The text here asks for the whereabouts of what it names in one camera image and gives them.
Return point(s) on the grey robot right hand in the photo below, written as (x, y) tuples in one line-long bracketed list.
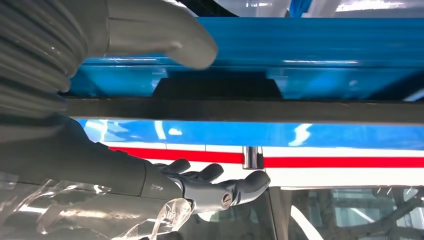
[(99, 172)]

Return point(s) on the blue metal shelf rack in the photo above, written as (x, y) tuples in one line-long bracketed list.
[(298, 39)]

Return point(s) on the chrome metal pole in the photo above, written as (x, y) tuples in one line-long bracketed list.
[(251, 158)]

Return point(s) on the white plastic storage bin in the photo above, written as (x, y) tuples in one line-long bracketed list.
[(364, 10), (258, 8)]

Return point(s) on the dark framed glass window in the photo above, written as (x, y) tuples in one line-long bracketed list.
[(348, 215)]

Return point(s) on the black angled bracket part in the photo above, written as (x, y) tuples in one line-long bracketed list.
[(218, 10)]

